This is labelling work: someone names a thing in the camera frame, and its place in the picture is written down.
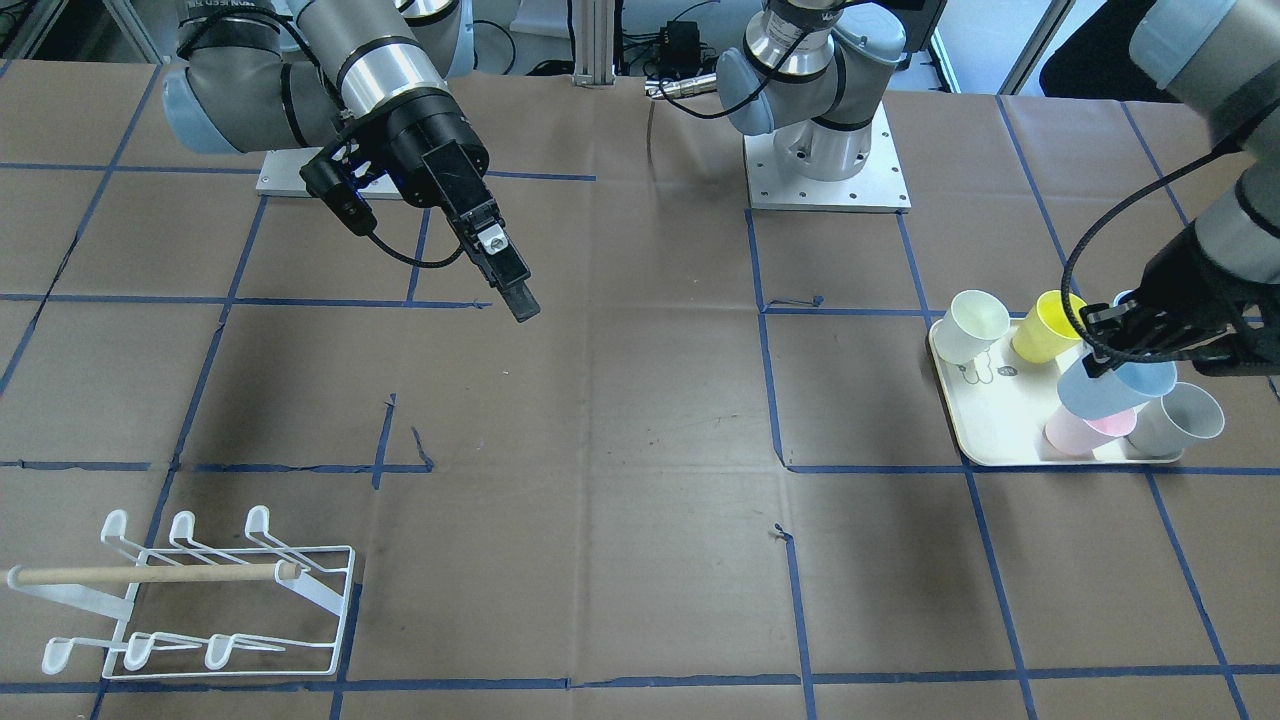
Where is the light blue cup front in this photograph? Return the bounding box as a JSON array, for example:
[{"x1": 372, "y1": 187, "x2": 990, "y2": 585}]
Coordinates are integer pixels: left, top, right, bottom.
[{"x1": 1057, "y1": 352, "x2": 1178, "y2": 420}]

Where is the cream plastic tray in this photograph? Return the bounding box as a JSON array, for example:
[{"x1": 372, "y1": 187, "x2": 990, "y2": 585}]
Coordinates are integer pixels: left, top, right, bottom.
[{"x1": 927, "y1": 319, "x2": 1184, "y2": 468}]

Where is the pink plastic cup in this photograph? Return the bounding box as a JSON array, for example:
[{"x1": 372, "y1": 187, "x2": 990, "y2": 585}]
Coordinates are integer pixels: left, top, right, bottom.
[{"x1": 1044, "y1": 406, "x2": 1138, "y2": 457}]

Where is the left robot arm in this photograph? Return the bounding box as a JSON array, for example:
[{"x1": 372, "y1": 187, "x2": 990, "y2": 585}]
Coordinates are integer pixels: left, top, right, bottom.
[{"x1": 716, "y1": 1, "x2": 1277, "y2": 377}]

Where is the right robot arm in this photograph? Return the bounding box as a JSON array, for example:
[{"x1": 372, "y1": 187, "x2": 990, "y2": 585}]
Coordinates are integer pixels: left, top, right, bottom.
[{"x1": 163, "y1": 1, "x2": 540, "y2": 322}]

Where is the white plastic cup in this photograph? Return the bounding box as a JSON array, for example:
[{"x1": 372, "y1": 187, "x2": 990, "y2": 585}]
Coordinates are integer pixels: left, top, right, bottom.
[{"x1": 933, "y1": 290, "x2": 1011, "y2": 365}]

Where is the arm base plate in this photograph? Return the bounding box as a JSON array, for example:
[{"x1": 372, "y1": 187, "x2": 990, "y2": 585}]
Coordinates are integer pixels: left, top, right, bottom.
[
  {"x1": 256, "y1": 150, "x2": 411, "y2": 201},
  {"x1": 744, "y1": 104, "x2": 911, "y2": 213}
]

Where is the white wire cup rack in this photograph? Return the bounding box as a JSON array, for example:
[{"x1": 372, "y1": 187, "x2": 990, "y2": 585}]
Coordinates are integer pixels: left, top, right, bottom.
[{"x1": 6, "y1": 505, "x2": 356, "y2": 682}]

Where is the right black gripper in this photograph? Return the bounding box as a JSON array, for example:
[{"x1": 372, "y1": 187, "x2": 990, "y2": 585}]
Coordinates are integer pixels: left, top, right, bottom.
[{"x1": 300, "y1": 88, "x2": 541, "y2": 323}]

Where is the grey plastic cup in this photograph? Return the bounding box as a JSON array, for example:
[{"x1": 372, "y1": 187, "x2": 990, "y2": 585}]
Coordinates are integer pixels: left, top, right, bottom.
[{"x1": 1126, "y1": 382, "x2": 1226, "y2": 457}]

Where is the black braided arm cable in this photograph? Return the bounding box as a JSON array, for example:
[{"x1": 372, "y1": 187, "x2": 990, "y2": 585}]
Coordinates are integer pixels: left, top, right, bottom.
[{"x1": 1060, "y1": 135, "x2": 1261, "y2": 366}]

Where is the aluminium frame post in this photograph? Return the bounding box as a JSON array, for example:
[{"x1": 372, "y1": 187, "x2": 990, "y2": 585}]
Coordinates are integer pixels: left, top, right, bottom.
[{"x1": 567, "y1": 1, "x2": 623, "y2": 87}]

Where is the yellow plastic cup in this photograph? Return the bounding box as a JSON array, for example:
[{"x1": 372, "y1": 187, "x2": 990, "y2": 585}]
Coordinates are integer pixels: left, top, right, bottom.
[{"x1": 1011, "y1": 290, "x2": 1084, "y2": 364}]

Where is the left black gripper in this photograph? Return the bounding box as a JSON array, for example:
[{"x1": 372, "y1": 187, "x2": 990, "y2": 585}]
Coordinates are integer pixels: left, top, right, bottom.
[{"x1": 1078, "y1": 227, "x2": 1279, "y2": 378}]

